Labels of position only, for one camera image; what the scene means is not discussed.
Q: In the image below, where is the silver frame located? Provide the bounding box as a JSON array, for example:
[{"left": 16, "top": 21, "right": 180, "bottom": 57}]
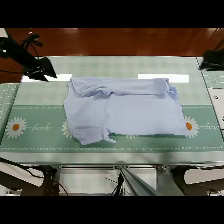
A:
[{"left": 0, "top": 161, "right": 224, "bottom": 197}]

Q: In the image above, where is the light blue shirt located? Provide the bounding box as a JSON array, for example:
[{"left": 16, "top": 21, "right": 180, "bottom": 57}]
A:
[{"left": 63, "top": 76, "right": 189, "bottom": 146}]

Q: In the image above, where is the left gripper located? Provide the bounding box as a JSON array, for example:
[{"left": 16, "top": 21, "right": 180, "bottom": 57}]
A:
[{"left": 22, "top": 56, "right": 58, "bottom": 83}]

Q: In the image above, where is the black cable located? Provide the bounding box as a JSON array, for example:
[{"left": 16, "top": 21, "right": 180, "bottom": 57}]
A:
[{"left": 105, "top": 171, "right": 126, "bottom": 197}]

